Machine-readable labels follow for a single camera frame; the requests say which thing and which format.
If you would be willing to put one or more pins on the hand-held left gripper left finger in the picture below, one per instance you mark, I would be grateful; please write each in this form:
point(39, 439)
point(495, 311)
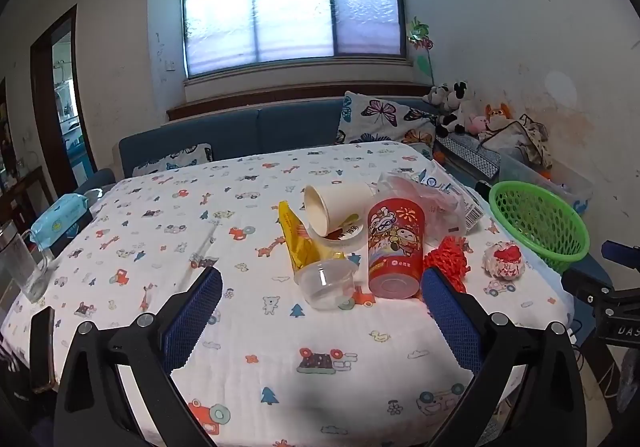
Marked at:
point(192, 322)

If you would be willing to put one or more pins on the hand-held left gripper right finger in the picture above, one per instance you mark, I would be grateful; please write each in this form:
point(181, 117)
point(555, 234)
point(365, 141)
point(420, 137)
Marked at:
point(452, 322)

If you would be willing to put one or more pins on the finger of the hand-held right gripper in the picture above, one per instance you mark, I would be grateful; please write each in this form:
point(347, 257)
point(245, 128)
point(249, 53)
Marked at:
point(585, 284)
point(622, 256)

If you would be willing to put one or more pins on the red mesh net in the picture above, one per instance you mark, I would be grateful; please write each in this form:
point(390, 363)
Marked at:
point(450, 257)

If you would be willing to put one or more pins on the green plastic basket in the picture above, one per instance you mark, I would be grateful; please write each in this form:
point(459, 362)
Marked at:
point(537, 232)

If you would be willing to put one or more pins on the red white paper ball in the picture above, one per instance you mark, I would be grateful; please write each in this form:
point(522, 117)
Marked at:
point(502, 259)

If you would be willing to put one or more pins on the red printed cup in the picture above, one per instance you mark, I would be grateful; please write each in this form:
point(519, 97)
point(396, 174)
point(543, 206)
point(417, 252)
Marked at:
point(395, 247)

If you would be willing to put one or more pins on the white blue printed wrapper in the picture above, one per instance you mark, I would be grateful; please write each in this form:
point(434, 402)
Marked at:
point(462, 207)

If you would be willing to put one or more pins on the clear plastic cup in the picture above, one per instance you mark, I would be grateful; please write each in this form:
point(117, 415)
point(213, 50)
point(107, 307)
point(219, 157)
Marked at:
point(325, 282)

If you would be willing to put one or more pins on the yellow wrapper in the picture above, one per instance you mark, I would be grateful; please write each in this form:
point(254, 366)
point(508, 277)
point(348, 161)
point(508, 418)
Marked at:
point(300, 242)

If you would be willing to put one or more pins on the clear plastic bag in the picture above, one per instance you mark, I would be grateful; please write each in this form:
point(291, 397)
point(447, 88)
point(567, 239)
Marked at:
point(400, 187)

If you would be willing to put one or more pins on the white paper cup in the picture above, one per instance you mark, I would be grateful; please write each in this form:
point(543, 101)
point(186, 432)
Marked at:
point(345, 202)

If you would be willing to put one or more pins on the white cartoon printed blanket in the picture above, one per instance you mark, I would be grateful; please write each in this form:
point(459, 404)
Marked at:
point(250, 327)

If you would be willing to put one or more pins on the clear plastic storage box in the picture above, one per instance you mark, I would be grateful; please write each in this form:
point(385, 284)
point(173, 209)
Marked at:
point(550, 177)

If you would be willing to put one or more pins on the black device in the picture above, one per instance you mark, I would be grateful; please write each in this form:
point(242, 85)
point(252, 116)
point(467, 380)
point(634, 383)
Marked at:
point(482, 189)

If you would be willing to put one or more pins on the black phone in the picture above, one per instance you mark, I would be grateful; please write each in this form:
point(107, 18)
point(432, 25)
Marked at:
point(42, 347)

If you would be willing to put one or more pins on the beige crumpled cloth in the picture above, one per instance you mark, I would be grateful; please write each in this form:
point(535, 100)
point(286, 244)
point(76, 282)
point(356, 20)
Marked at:
point(520, 139)

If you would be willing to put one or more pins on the small cartoon print pillow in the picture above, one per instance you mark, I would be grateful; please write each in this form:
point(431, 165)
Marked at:
point(175, 159)

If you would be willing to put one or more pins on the small orange toy ball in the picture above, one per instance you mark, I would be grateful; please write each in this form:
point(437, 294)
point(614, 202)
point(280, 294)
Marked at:
point(437, 156)

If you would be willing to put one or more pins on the blue white lace cloth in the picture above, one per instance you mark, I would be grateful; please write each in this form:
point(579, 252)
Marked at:
point(470, 154)

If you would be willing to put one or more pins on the blue wet wipes pack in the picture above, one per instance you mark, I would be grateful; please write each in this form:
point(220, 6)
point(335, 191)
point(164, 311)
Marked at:
point(62, 211)

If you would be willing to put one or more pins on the glass pitcher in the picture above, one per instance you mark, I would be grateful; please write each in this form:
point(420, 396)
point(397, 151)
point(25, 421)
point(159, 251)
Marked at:
point(20, 267)

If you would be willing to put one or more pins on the orange fox plush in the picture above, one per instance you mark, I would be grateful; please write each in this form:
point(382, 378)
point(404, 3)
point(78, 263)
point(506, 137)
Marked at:
point(497, 114)

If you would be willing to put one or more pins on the pink plush toy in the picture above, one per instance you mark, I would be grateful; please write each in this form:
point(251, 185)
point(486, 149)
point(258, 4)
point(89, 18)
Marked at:
point(479, 124)

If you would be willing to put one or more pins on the black white cow plush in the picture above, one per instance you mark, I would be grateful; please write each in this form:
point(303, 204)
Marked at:
point(457, 109)

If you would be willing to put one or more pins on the blue sofa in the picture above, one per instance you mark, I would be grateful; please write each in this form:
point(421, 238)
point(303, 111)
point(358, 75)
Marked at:
point(280, 127)

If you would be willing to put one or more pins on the butterfly print pillow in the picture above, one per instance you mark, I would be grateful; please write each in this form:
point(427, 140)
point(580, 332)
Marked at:
point(380, 117)

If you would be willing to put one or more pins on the grey white plush toy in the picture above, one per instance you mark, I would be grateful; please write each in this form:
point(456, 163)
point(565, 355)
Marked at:
point(439, 96)

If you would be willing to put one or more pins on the colourful pinwheel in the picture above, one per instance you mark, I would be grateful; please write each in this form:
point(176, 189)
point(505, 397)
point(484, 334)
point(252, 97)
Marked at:
point(419, 39)

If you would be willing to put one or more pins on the window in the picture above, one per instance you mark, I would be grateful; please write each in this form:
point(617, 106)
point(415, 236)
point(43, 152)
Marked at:
point(290, 2)

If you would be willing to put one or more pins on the dark wooden door frame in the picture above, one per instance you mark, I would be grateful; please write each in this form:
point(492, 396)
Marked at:
point(42, 92)

